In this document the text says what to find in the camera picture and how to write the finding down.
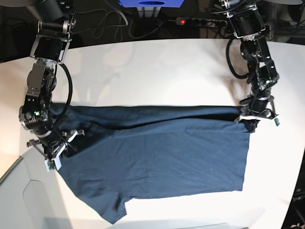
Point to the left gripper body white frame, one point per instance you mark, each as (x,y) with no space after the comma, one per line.
(260,110)

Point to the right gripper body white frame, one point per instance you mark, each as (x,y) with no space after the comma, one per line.
(52,147)

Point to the dark blue T-shirt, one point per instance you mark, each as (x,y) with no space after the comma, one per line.
(148,152)

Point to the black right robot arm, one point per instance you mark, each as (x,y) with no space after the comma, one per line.
(56,19)

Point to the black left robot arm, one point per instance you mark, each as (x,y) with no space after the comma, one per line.
(248,26)

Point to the blue box on stand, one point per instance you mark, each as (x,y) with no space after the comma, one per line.
(151,3)

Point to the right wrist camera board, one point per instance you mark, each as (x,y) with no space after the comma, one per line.
(52,164)

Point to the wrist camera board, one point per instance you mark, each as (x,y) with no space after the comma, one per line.
(276,121)
(52,164)

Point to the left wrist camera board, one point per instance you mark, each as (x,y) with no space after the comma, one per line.
(276,121)

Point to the black power strip red switch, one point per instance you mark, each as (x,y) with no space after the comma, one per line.
(198,22)

